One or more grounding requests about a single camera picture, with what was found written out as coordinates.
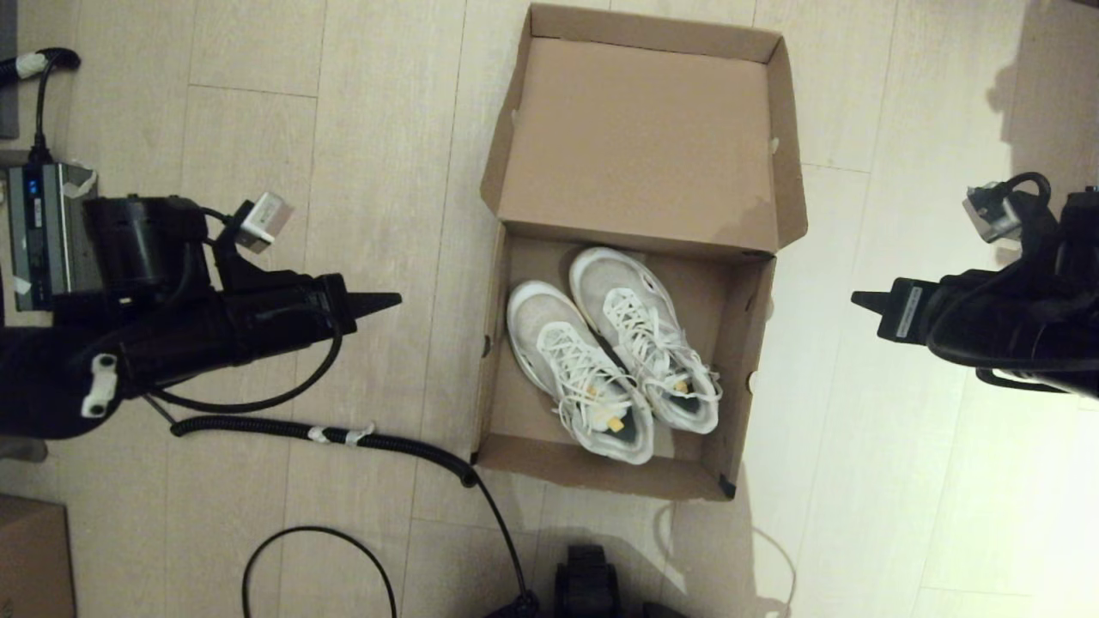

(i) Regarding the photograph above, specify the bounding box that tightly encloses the brown cardboard shoe box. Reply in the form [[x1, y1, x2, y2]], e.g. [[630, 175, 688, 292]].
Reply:
[[471, 3, 810, 503]]

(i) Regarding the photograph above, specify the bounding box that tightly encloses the black corrugated power cable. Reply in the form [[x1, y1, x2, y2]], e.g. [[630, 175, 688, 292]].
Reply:
[[142, 391, 540, 618]]

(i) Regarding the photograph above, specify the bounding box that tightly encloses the black cord with white tape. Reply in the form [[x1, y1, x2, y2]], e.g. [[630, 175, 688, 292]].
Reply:
[[0, 47, 82, 164]]

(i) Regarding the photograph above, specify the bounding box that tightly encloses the dark grey panel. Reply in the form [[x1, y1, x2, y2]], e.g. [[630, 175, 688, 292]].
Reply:
[[0, 0, 20, 140]]

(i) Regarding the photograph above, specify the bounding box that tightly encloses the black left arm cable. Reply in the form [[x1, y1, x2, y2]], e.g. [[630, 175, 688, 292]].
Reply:
[[146, 202, 344, 415]]

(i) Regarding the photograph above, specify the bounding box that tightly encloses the white mesh sneaker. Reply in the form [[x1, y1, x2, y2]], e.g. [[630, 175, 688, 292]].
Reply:
[[507, 279, 658, 466], [568, 246, 724, 435]]

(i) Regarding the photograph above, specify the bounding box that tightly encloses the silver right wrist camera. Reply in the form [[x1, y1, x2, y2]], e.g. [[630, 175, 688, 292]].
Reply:
[[962, 182, 1024, 244]]

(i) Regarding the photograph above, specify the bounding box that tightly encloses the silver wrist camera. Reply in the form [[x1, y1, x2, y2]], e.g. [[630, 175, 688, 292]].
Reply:
[[962, 182, 1024, 244], [234, 192, 294, 255]]

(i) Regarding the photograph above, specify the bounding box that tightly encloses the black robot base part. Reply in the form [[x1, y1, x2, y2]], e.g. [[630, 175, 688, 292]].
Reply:
[[554, 543, 621, 618]]

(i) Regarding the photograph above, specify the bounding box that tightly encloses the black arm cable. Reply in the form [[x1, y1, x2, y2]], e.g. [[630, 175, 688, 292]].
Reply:
[[146, 202, 344, 415], [923, 172, 1099, 394]]

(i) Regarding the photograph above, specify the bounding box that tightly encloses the grey power supply unit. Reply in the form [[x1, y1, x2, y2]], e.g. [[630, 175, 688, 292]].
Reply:
[[7, 161, 100, 312]]

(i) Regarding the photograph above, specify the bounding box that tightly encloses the thin black looped cable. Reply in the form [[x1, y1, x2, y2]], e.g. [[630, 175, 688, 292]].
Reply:
[[242, 526, 398, 618]]

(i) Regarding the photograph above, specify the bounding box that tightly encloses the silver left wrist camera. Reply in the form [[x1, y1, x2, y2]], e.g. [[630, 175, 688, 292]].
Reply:
[[234, 192, 294, 255]]

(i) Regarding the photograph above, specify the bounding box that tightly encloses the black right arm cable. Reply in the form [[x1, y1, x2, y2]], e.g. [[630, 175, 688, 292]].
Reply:
[[923, 172, 1099, 394]]

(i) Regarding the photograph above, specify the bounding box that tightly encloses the brown cardboard carton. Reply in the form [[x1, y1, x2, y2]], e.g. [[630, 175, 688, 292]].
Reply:
[[0, 496, 76, 618]]

